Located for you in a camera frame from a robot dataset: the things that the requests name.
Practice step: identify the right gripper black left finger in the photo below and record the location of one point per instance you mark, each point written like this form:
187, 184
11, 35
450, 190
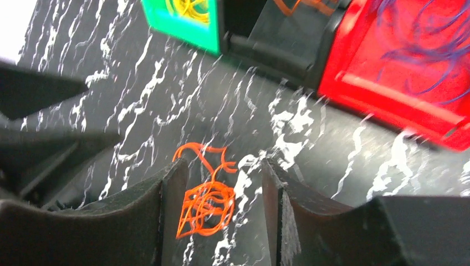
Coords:
136, 226

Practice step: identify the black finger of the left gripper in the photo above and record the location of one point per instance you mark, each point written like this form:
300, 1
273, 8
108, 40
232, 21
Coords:
25, 91

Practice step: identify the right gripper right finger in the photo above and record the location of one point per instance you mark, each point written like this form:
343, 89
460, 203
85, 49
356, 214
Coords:
307, 228

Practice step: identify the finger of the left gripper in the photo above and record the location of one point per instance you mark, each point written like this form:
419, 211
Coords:
36, 167

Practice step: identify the green plastic bin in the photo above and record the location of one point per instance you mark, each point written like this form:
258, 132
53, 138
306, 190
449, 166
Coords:
195, 22

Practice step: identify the black plastic bin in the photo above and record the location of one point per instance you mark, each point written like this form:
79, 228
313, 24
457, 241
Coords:
284, 39

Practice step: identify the red plastic bin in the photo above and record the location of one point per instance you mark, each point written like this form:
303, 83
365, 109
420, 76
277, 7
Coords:
407, 63

